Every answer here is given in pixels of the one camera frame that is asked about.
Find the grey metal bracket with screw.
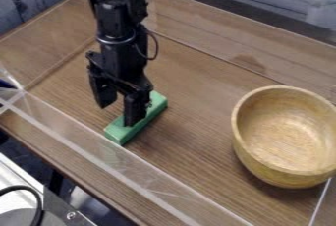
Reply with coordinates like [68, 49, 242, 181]
[41, 188, 97, 226]

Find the clear acrylic front barrier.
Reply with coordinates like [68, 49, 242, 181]
[0, 68, 253, 226]

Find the green rectangular block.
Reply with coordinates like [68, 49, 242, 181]
[102, 89, 169, 146]

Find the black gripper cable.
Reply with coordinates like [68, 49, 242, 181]
[132, 29, 160, 61]

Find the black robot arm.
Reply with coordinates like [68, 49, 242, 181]
[86, 0, 153, 127]

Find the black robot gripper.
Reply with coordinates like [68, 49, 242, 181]
[84, 36, 154, 128]

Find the brown wooden bowl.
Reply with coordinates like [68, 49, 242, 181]
[230, 85, 336, 189]

